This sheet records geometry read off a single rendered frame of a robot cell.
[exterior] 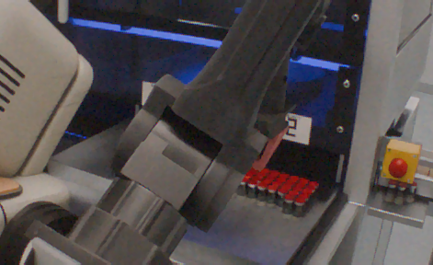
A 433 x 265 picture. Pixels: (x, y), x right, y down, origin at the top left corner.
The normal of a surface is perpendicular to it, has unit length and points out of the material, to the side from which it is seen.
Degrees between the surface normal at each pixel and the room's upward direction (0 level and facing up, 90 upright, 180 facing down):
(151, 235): 65
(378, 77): 90
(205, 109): 87
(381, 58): 90
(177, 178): 48
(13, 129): 90
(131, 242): 52
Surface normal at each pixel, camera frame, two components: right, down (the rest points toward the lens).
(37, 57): 0.80, 0.27
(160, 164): 0.18, -0.35
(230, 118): -0.23, 0.28
